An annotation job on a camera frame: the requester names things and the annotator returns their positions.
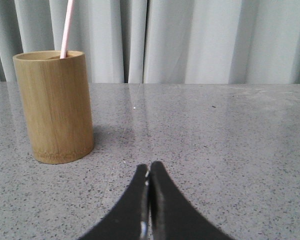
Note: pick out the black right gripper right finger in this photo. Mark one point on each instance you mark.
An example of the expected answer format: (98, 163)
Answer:
(172, 216)

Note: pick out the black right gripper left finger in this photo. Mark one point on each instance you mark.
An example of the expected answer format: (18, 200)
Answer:
(129, 218)

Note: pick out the pink chopstick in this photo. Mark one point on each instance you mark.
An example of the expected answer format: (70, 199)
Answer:
(66, 29)

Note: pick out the bamboo wooden cup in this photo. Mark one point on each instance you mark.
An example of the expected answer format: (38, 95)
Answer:
(56, 104)

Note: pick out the grey curtain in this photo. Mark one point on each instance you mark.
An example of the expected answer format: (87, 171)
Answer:
(188, 41)

